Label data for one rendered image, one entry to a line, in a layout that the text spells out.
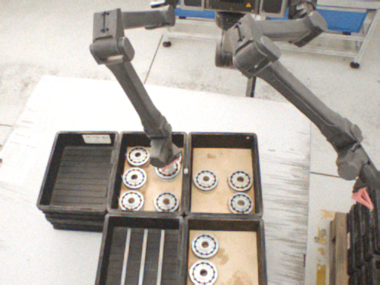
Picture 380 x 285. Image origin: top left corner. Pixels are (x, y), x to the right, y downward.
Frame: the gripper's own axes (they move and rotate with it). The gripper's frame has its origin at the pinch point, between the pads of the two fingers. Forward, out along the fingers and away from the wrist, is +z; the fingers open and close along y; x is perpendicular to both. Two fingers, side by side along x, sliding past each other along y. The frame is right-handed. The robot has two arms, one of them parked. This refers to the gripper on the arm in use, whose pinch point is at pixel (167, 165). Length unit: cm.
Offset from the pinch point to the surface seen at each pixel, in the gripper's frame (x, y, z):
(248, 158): -14.5, 33.4, 14.3
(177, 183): -2.7, 2.1, 13.5
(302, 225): -50, 32, 27
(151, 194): 0.6, -9.5, 13.2
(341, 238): -65, 70, 84
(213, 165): -6.3, 19.7, 14.0
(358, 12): 29, 212, 52
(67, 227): 18, -45, 23
